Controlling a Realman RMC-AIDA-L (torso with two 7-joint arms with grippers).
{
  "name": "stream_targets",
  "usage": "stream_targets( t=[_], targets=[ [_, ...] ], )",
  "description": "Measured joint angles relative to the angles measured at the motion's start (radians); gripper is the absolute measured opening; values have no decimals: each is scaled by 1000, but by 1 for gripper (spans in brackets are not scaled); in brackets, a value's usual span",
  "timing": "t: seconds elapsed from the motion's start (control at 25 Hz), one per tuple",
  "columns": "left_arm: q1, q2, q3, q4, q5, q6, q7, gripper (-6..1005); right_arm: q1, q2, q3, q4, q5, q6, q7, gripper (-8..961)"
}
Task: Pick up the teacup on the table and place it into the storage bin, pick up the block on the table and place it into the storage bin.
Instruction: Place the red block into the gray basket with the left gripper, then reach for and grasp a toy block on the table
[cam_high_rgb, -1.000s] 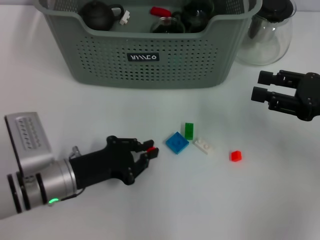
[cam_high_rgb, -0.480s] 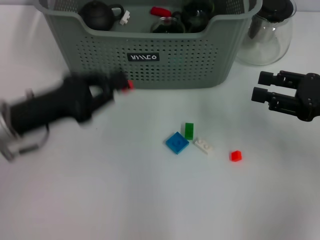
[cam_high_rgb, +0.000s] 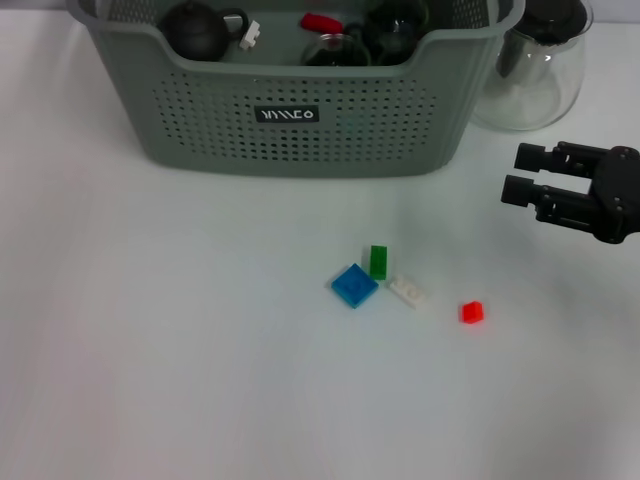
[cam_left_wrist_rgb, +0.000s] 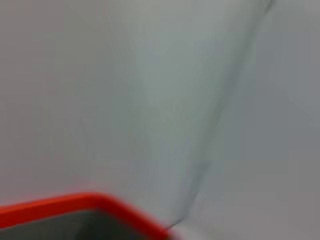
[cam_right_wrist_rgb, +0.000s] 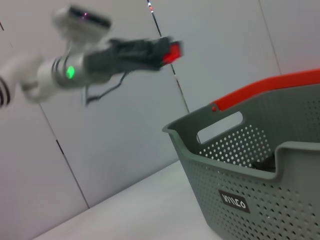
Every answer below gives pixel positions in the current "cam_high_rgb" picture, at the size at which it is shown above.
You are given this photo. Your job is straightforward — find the blue square plate brick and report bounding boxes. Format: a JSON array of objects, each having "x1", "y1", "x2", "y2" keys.
[{"x1": 330, "y1": 263, "x2": 380, "y2": 310}]

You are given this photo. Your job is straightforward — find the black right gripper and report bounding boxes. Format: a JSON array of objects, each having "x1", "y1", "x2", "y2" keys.
[{"x1": 501, "y1": 141, "x2": 640, "y2": 246}]

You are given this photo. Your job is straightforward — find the white brick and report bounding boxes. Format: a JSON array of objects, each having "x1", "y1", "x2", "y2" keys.
[
  {"x1": 387, "y1": 276, "x2": 430, "y2": 310},
  {"x1": 238, "y1": 20, "x2": 263, "y2": 51}
]

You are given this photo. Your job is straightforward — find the grey-green perforated storage bin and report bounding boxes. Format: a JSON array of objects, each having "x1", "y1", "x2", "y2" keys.
[{"x1": 67, "y1": 0, "x2": 527, "y2": 180}]

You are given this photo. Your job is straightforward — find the glass teacup black holder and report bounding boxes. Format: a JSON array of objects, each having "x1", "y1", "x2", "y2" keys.
[
  {"x1": 301, "y1": 22, "x2": 372, "y2": 68},
  {"x1": 360, "y1": 0, "x2": 430, "y2": 67}
]

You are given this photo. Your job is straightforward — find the glass carafe black lid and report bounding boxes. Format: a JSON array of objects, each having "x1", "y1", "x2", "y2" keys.
[{"x1": 469, "y1": 0, "x2": 595, "y2": 132}]

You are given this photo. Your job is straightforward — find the dark red long brick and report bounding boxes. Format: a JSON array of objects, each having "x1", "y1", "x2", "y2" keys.
[{"x1": 300, "y1": 13, "x2": 344, "y2": 35}]

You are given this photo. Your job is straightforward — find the black clay teapot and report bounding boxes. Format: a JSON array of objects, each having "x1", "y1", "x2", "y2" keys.
[{"x1": 160, "y1": 1, "x2": 250, "y2": 62}]

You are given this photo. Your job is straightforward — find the small orange-red brick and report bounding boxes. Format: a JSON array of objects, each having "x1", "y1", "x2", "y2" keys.
[{"x1": 458, "y1": 300, "x2": 485, "y2": 325}]

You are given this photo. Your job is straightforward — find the green rectangular brick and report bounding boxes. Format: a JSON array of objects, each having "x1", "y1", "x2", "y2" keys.
[{"x1": 369, "y1": 244, "x2": 390, "y2": 281}]

